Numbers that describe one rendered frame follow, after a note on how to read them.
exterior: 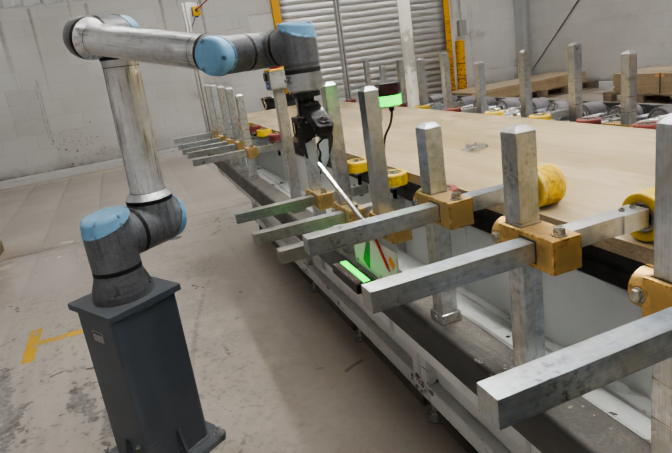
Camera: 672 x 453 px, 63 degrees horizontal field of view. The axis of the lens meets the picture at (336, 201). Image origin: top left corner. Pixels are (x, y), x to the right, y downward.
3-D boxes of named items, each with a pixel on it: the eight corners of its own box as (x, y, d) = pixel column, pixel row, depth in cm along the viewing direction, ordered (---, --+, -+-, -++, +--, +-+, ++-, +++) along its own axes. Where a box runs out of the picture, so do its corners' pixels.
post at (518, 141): (530, 423, 88) (515, 127, 75) (516, 411, 91) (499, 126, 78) (548, 415, 89) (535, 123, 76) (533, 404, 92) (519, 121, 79)
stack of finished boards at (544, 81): (586, 80, 941) (586, 70, 936) (472, 104, 854) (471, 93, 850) (552, 81, 1009) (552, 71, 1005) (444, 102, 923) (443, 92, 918)
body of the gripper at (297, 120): (320, 134, 146) (313, 88, 143) (331, 137, 138) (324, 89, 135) (293, 139, 143) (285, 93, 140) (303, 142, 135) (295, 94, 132)
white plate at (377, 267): (399, 295, 124) (395, 254, 121) (355, 261, 147) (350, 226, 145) (402, 295, 124) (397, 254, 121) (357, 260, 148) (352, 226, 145)
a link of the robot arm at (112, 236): (80, 272, 171) (65, 219, 166) (125, 252, 184) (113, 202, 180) (111, 277, 162) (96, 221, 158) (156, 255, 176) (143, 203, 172)
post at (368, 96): (388, 287, 132) (363, 87, 119) (381, 283, 135) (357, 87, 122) (401, 284, 133) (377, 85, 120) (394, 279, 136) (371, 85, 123)
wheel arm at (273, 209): (238, 227, 163) (235, 213, 162) (235, 224, 166) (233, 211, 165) (369, 195, 177) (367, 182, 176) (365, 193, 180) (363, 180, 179)
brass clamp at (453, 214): (448, 231, 96) (446, 204, 95) (411, 214, 108) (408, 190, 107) (477, 223, 98) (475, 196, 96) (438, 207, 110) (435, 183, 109)
